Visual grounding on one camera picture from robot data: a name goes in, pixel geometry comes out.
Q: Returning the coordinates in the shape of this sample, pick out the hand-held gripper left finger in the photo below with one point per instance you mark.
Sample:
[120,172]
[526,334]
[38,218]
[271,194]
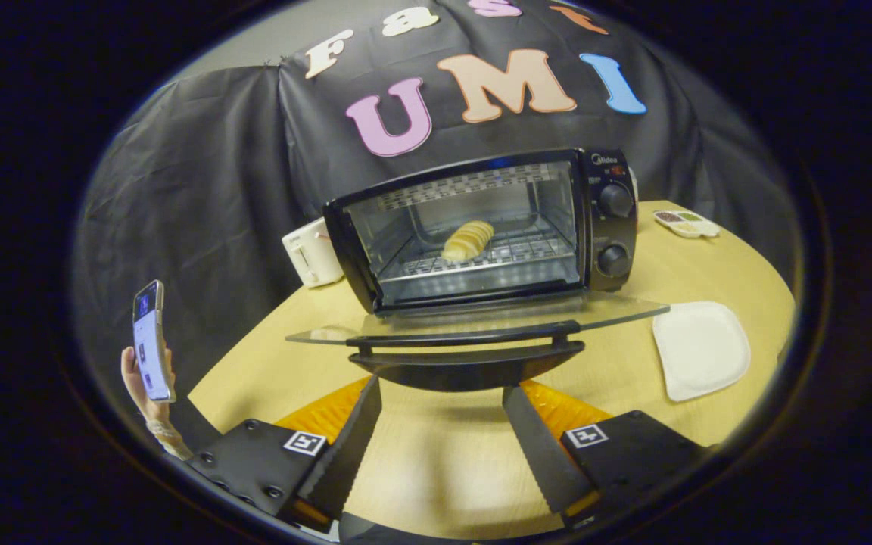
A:
[345,454]

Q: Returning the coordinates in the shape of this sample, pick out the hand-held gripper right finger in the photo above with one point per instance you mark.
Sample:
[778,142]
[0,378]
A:
[542,462]

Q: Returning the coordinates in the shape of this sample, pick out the ridged bread roll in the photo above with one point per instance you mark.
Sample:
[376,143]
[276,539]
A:
[468,241]

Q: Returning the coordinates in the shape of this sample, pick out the black toaster oven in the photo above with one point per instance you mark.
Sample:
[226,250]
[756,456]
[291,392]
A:
[614,227]

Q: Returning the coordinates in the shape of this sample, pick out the white pop-up toaster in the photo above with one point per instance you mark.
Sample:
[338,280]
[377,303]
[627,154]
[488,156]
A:
[307,253]

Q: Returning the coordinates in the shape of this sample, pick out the white square plate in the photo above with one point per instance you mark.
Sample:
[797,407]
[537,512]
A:
[701,348]

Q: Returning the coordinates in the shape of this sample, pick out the smartphone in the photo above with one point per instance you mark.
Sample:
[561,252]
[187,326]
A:
[152,344]

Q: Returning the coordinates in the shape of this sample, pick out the white divided dish of grains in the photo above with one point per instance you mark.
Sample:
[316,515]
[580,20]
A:
[686,224]

